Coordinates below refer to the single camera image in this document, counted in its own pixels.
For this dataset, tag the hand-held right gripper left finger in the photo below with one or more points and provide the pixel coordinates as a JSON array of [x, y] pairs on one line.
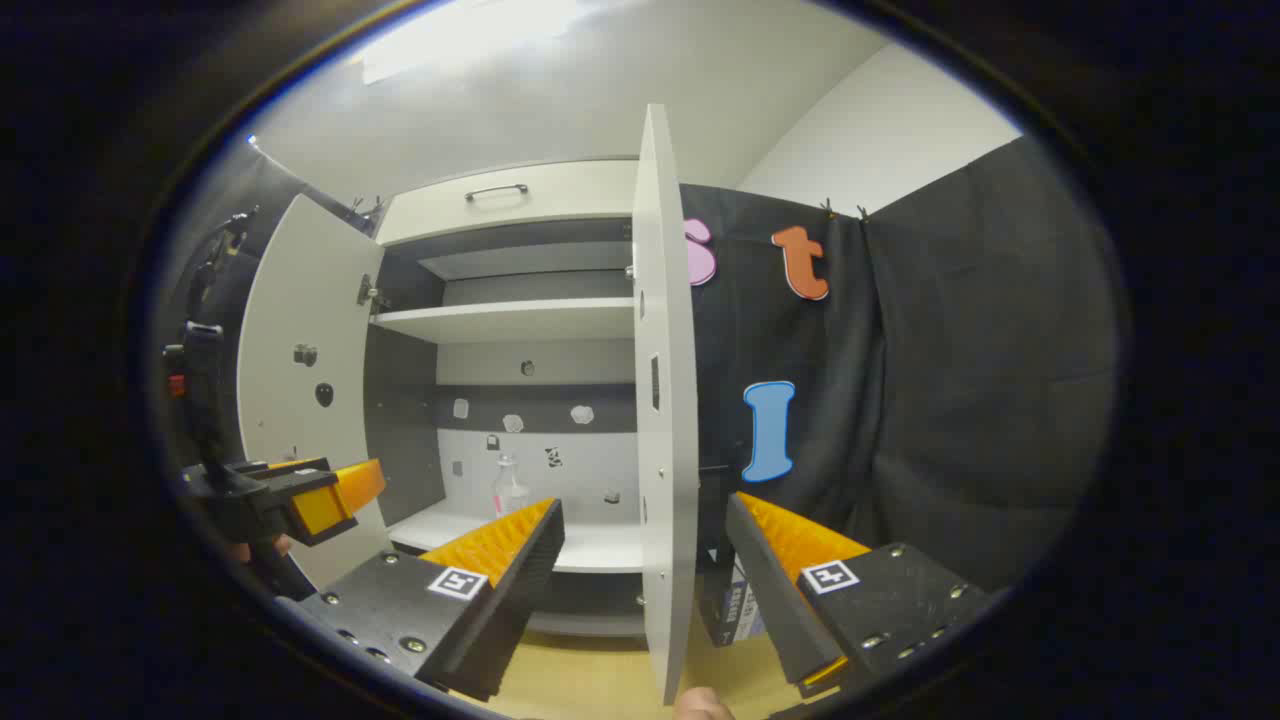
[[520, 590]]

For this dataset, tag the light grey book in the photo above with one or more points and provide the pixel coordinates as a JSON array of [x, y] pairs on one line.
[[750, 610]]

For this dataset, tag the white and grey cabinet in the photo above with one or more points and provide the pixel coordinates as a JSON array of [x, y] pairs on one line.
[[500, 320]]

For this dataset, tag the clear plastic bottle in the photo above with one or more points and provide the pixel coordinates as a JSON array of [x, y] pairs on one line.
[[508, 495]]

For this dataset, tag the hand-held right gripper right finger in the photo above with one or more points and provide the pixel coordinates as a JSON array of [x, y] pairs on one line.
[[770, 590]]

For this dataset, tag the white cabinet drawer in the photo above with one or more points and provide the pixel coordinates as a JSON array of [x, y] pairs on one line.
[[560, 195]]

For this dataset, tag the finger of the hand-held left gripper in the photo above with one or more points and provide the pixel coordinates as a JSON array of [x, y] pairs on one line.
[[320, 510], [362, 482]]

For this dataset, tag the white door with cat sticker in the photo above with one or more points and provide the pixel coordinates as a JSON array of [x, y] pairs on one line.
[[665, 300]]

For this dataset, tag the dark grey book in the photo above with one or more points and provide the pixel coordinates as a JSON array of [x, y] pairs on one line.
[[718, 610]]

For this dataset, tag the white door with camera sticker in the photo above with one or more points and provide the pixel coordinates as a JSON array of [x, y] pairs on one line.
[[300, 300]]

